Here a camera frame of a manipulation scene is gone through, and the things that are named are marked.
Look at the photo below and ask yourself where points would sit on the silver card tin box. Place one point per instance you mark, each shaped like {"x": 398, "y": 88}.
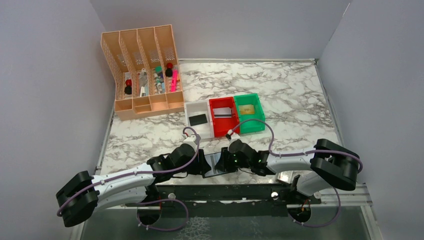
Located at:
{"x": 284, "y": 177}

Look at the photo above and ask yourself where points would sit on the red black stamp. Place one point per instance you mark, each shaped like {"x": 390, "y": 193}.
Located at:
{"x": 169, "y": 70}
{"x": 128, "y": 87}

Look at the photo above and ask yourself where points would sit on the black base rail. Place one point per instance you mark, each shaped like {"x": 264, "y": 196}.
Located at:
{"x": 222, "y": 200}

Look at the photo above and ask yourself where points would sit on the silver patterned credit card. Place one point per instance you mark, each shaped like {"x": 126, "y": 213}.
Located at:
{"x": 222, "y": 112}

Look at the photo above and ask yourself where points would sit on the black leather card holder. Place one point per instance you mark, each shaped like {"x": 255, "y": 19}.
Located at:
{"x": 212, "y": 165}

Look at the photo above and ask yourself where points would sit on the white stapler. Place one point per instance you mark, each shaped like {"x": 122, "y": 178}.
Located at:
{"x": 143, "y": 83}

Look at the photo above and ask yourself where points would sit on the red plastic bin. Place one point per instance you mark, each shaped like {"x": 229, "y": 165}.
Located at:
{"x": 222, "y": 125}

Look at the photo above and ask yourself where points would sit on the gold card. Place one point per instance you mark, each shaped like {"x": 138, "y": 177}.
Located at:
{"x": 247, "y": 109}

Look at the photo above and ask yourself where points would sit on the peach plastic desk organizer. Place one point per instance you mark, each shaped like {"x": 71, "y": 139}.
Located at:
{"x": 129, "y": 51}

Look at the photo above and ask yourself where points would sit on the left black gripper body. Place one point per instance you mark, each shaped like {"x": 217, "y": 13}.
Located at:
{"x": 201, "y": 162}

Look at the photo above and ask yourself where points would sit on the green plastic bin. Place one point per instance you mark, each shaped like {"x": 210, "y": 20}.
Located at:
{"x": 250, "y": 126}

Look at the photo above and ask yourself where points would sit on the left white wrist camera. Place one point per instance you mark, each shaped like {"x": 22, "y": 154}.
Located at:
{"x": 192, "y": 140}

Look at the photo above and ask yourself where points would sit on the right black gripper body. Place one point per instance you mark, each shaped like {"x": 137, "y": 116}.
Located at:
{"x": 224, "y": 161}

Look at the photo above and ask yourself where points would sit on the pink highlighter pen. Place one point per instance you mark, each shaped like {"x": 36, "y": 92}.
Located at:
{"x": 175, "y": 80}

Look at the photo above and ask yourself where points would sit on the white plastic bin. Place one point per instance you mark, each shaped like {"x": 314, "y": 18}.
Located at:
{"x": 200, "y": 107}

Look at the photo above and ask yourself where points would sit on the black credit card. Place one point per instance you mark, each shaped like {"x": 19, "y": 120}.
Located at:
{"x": 197, "y": 119}

